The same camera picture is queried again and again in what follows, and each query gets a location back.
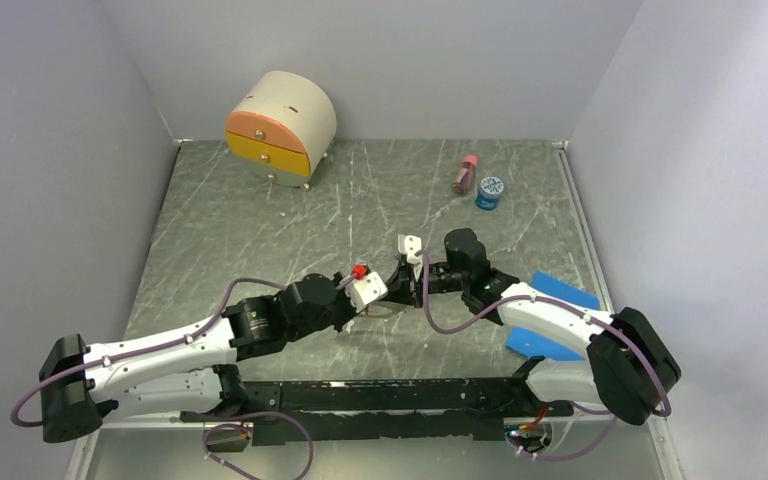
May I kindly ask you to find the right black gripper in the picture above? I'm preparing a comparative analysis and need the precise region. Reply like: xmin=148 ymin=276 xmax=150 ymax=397
xmin=377 ymin=262 xmax=468 ymax=309

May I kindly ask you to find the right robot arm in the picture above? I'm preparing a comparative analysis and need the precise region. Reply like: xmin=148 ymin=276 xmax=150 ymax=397
xmin=386 ymin=228 xmax=682 ymax=426

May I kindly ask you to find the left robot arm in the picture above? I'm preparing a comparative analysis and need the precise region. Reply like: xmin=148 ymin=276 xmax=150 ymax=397
xmin=38 ymin=272 xmax=388 ymax=444

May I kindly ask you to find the blue foam sheet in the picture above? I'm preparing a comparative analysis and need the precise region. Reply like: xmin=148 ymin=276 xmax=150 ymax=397
xmin=496 ymin=272 xmax=602 ymax=361

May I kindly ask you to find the pink capped brown vial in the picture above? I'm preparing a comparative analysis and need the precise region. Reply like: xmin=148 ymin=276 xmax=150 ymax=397
xmin=452 ymin=154 xmax=478 ymax=196

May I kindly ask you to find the blue round tin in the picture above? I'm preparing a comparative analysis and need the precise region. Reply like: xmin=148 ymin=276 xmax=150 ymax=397
xmin=475 ymin=176 xmax=504 ymax=211

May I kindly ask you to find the round beige drawer box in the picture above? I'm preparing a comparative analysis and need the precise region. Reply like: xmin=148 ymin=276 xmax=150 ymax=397
xmin=224 ymin=71 xmax=337 ymax=190

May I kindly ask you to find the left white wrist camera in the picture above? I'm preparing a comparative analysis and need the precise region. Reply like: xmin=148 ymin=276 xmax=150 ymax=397
xmin=344 ymin=264 xmax=388 ymax=313

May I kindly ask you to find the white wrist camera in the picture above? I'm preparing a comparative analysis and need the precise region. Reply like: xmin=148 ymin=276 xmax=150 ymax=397
xmin=344 ymin=264 xmax=388 ymax=313
xmin=397 ymin=234 xmax=423 ymax=266

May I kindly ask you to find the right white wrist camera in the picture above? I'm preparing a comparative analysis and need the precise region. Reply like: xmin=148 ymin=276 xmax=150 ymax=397
xmin=397 ymin=234 xmax=423 ymax=266

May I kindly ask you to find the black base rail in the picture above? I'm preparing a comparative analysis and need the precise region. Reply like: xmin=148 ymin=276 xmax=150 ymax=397
xmin=180 ymin=377 xmax=573 ymax=446

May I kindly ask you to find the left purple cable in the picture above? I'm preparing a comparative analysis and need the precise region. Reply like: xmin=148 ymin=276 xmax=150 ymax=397
xmin=10 ymin=271 xmax=316 ymax=480

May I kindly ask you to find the purple cable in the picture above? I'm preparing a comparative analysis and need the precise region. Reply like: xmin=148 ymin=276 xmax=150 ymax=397
xmin=418 ymin=248 xmax=674 ymax=463
xmin=10 ymin=271 xmax=316 ymax=480

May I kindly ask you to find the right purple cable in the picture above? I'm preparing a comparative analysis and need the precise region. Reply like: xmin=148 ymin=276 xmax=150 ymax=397
xmin=418 ymin=248 xmax=674 ymax=463

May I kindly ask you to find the aluminium frame rail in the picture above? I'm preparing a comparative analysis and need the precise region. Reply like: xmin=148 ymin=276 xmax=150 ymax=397
xmin=81 ymin=377 xmax=668 ymax=432

